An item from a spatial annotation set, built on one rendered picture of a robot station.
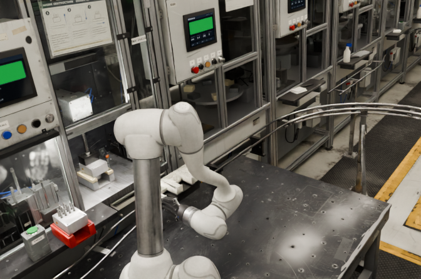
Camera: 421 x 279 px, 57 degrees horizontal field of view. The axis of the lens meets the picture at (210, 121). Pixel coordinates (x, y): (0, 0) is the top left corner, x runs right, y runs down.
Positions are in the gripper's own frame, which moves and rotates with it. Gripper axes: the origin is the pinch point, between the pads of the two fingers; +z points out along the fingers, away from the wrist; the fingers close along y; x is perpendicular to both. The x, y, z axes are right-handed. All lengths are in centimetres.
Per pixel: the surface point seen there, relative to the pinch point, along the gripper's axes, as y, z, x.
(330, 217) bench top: -20, -65, -58
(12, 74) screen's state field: 76, 17, 44
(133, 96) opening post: 48, 22, -11
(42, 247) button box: 8, 7, 56
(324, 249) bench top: -20, -73, -35
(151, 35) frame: 76, 21, -28
